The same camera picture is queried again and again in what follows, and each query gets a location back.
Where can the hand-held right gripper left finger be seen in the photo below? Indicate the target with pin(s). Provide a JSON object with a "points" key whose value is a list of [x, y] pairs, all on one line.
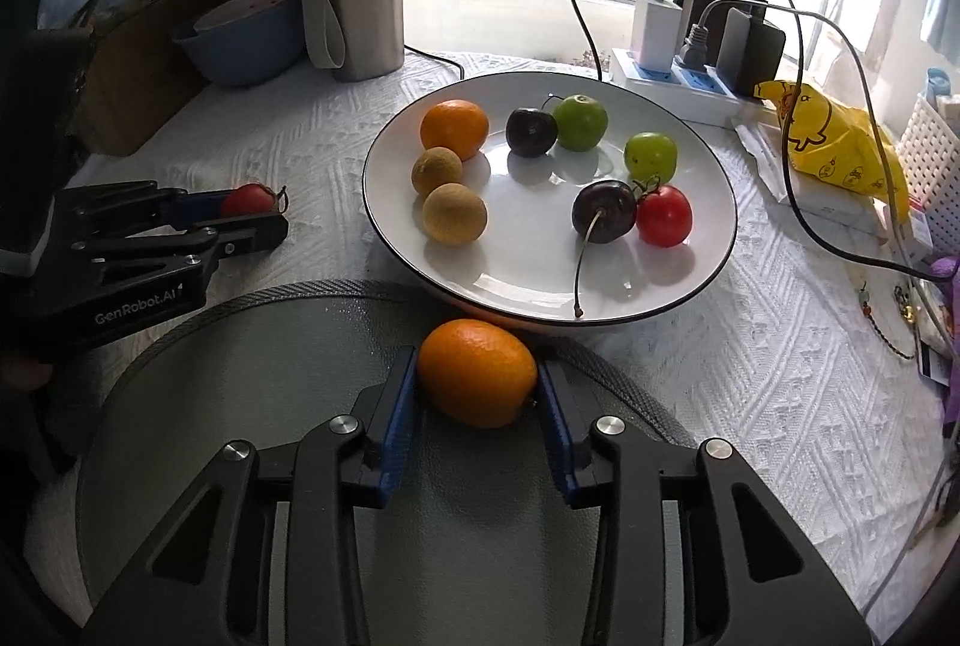
{"points": [[401, 421]]}

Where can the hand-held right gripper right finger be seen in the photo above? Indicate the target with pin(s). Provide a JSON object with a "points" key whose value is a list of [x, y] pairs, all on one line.
{"points": [[555, 421]]}

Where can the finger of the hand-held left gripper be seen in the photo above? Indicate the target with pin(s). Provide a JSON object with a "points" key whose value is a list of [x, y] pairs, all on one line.
{"points": [[187, 207], [255, 231]]}

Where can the red cherry tomato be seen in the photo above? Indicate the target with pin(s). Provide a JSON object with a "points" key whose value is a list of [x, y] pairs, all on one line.
{"points": [[664, 216], [246, 199]]}

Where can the large orange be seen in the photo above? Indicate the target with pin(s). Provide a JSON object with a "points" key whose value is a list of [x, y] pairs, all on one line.
{"points": [[478, 372]]}

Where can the white plate with black rim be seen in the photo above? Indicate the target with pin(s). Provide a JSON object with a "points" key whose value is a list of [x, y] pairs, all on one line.
{"points": [[525, 274]]}

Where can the brown longan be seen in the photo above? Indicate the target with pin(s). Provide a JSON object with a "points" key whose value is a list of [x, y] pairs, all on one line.
{"points": [[436, 170], [454, 213]]}

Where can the dark cherry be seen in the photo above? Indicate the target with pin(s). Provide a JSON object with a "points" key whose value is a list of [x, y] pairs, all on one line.
{"points": [[604, 207], [532, 130]]}

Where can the small orange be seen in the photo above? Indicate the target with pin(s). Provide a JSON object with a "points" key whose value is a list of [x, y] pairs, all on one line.
{"points": [[454, 128]]}

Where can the green jujube with brown spot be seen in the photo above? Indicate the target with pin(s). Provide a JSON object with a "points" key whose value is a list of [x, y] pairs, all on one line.
{"points": [[650, 157]]}

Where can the cardboard box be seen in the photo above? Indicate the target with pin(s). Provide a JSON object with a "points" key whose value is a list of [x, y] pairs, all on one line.
{"points": [[135, 91]]}

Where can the round glass turntable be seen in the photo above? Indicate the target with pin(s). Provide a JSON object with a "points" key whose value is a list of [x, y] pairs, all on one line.
{"points": [[262, 376]]}

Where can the blue bowl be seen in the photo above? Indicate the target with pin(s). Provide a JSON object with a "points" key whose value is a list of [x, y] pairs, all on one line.
{"points": [[247, 53]]}

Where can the white flat packet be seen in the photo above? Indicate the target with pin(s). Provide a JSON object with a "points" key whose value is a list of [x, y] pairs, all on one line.
{"points": [[832, 209]]}

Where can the white power strip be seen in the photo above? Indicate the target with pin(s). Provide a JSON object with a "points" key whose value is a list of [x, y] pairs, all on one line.
{"points": [[675, 91]]}

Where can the small dark card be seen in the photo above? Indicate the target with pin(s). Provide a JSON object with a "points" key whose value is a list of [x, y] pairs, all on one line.
{"points": [[934, 364]]}

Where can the yellow printed bag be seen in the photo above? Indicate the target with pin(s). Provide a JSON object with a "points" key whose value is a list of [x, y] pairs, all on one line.
{"points": [[825, 147]]}

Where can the black plug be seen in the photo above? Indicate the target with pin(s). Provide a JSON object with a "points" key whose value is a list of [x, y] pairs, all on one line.
{"points": [[696, 45]]}

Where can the black power adapter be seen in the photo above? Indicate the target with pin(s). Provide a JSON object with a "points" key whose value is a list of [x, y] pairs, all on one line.
{"points": [[750, 53]]}

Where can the purple toy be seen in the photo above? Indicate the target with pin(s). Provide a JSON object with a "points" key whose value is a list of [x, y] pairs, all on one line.
{"points": [[945, 268]]}

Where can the white perforated basket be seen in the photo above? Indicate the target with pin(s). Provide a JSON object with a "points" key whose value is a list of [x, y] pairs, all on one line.
{"points": [[930, 158]]}

